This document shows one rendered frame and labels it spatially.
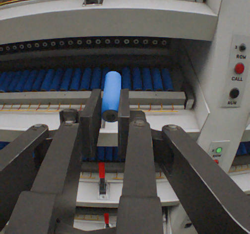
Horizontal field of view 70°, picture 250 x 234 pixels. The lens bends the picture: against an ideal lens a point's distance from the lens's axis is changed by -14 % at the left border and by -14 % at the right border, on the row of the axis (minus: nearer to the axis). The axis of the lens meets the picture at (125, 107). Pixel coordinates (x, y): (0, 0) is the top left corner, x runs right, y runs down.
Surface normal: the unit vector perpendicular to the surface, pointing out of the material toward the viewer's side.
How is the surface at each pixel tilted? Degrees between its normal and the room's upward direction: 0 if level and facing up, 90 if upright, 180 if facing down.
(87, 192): 21
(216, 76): 90
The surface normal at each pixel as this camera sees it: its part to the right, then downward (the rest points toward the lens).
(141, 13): 0.01, 0.75
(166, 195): 0.01, -0.66
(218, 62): 0.01, 0.46
